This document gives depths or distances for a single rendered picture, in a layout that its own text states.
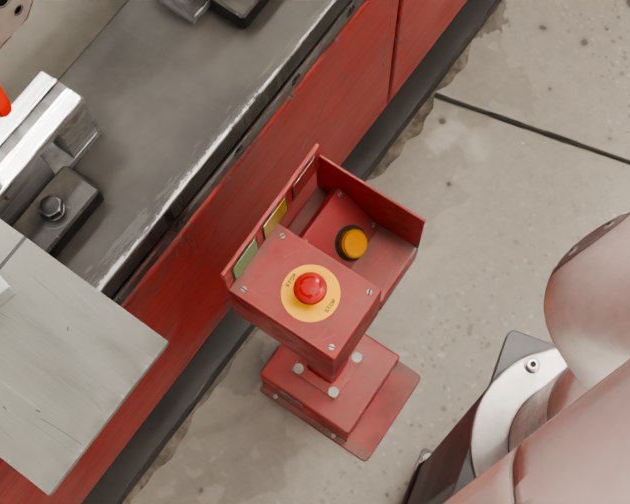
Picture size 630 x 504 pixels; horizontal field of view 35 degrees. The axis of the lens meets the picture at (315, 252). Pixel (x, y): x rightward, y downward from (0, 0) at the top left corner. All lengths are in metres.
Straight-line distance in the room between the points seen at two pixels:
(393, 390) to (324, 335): 0.78
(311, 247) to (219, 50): 0.26
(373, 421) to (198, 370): 0.35
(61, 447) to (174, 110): 0.43
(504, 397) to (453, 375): 1.03
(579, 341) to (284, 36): 0.75
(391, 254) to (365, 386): 0.59
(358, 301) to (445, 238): 0.87
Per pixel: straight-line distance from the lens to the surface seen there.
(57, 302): 1.03
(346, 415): 1.86
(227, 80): 1.22
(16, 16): 0.93
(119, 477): 1.96
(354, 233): 1.29
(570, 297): 0.59
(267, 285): 1.23
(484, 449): 0.97
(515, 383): 0.98
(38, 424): 1.01
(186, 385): 1.96
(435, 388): 2.00
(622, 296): 0.55
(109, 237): 1.17
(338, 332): 1.21
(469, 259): 2.07
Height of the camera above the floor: 1.96
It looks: 72 degrees down
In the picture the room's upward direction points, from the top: 3 degrees counter-clockwise
